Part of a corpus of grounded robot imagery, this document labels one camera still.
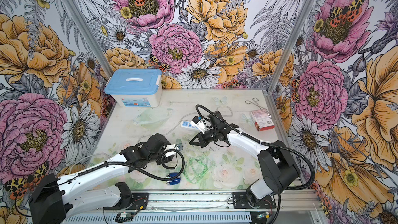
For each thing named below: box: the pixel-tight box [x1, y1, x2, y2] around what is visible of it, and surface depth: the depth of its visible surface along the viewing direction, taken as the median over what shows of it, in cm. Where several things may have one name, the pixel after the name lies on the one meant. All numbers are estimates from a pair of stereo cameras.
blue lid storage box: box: [104, 68, 163, 108], surface depth 107 cm
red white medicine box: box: [250, 109, 276, 132], surface depth 101 cm
